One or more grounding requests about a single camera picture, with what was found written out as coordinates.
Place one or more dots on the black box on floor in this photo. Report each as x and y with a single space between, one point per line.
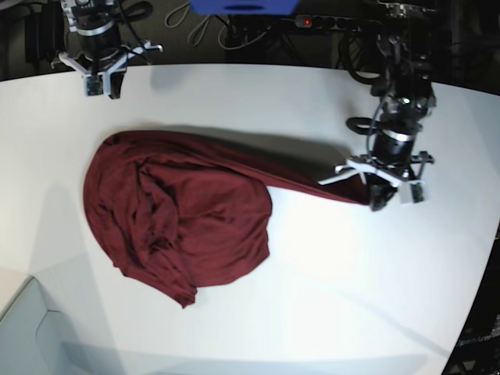
44 32

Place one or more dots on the dark red t-shirt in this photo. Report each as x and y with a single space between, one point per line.
180 212

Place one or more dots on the white bin at corner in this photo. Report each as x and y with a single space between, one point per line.
30 344

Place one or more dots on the blue box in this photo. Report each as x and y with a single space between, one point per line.
243 7

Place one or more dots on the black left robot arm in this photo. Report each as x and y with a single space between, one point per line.
404 85

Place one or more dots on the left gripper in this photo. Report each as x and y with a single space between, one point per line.
390 148

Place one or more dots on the black power strip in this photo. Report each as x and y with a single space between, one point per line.
333 23

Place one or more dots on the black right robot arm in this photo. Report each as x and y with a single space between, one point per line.
78 12

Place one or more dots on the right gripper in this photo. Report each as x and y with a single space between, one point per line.
99 41

